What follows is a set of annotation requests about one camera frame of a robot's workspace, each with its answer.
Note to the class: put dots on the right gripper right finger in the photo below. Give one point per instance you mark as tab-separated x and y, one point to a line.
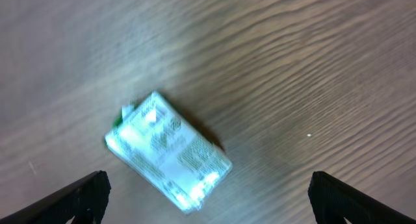
334	201

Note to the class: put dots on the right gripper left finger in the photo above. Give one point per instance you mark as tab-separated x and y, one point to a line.
83	201

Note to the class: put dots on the green white packet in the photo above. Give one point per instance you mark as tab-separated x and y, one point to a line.
162	146

